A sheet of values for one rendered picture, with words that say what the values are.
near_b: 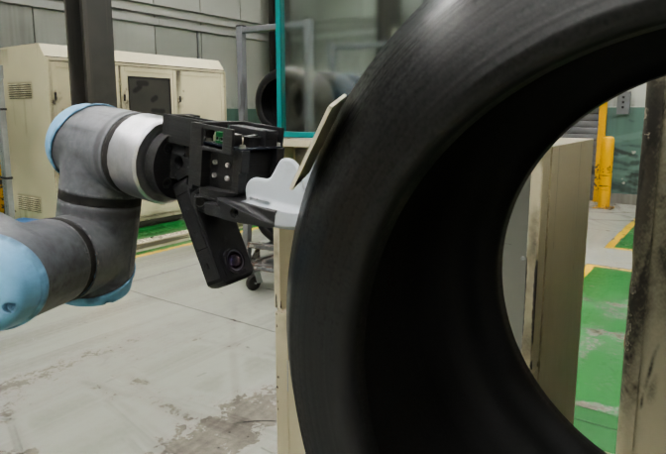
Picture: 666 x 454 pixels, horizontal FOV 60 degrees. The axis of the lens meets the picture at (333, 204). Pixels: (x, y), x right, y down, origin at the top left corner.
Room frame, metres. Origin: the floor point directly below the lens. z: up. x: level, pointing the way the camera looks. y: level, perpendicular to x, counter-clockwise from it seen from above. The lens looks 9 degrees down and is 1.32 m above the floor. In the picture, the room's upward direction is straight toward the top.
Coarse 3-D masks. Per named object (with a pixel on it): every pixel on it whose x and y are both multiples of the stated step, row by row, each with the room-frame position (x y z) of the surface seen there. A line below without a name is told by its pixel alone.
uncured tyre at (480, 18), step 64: (448, 0) 0.32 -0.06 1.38; (512, 0) 0.28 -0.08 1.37; (576, 0) 0.26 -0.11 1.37; (640, 0) 0.25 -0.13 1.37; (384, 64) 0.34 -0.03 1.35; (448, 64) 0.30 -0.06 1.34; (512, 64) 0.28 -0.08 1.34; (576, 64) 0.51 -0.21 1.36; (640, 64) 0.49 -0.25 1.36; (384, 128) 0.32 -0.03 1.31; (448, 128) 0.29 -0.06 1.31; (512, 128) 0.54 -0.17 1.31; (320, 192) 0.35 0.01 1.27; (384, 192) 0.32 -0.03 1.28; (448, 192) 0.56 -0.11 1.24; (512, 192) 0.55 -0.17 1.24; (320, 256) 0.35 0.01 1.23; (384, 256) 0.51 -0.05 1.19; (448, 256) 0.57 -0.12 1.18; (320, 320) 0.34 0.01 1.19; (384, 320) 0.50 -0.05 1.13; (448, 320) 0.57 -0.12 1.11; (320, 384) 0.34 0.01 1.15; (384, 384) 0.48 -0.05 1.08; (448, 384) 0.55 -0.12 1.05; (512, 384) 0.54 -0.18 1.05; (320, 448) 0.35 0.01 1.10; (384, 448) 0.44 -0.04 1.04; (448, 448) 0.50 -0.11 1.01; (512, 448) 0.53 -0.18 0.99; (576, 448) 0.50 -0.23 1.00
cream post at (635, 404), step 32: (640, 160) 0.59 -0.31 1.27; (640, 192) 0.58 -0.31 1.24; (640, 224) 0.58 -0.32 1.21; (640, 256) 0.58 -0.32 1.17; (640, 288) 0.57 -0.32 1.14; (640, 320) 0.57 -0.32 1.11; (640, 352) 0.57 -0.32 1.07; (640, 384) 0.57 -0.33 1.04; (640, 416) 0.57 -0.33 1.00; (640, 448) 0.57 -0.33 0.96
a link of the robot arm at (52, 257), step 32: (0, 224) 0.51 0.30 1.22; (32, 224) 0.54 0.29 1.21; (64, 224) 0.57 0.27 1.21; (0, 256) 0.47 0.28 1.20; (32, 256) 0.49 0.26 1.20; (64, 256) 0.53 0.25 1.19; (0, 288) 0.46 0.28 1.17; (32, 288) 0.48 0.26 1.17; (64, 288) 0.53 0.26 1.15; (0, 320) 0.47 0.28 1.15
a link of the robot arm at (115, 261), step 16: (64, 192) 0.62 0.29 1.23; (64, 208) 0.61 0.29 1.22; (80, 208) 0.61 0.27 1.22; (96, 208) 0.61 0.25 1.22; (112, 208) 0.62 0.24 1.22; (128, 208) 0.63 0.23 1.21; (80, 224) 0.59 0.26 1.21; (96, 224) 0.61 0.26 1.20; (112, 224) 0.62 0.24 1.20; (128, 224) 0.63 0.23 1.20; (96, 240) 0.59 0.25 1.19; (112, 240) 0.61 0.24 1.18; (128, 240) 0.64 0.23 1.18; (96, 256) 0.58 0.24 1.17; (112, 256) 0.61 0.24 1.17; (128, 256) 0.64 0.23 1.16; (96, 272) 0.58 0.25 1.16; (112, 272) 0.61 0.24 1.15; (128, 272) 0.64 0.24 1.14; (96, 288) 0.60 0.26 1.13; (112, 288) 0.62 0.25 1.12; (128, 288) 0.65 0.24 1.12; (80, 304) 0.61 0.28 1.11; (96, 304) 0.61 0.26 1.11
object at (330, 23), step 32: (288, 0) 1.20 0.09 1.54; (320, 0) 1.16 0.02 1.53; (352, 0) 1.12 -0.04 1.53; (384, 0) 1.08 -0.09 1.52; (416, 0) 1.04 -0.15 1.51; (288, 32) 1.20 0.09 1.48; (320, 32) 1.16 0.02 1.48; (352, 32) 1.12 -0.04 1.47; (384, 32) 1.08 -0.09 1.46; (288, 64) 1.20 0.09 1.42; (320, 64) 1.16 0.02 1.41; (352, 64) 1.12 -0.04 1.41; (288, 96) 1.20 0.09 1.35; (320, 96) 1.16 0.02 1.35; (288, 128) 1.20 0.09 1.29
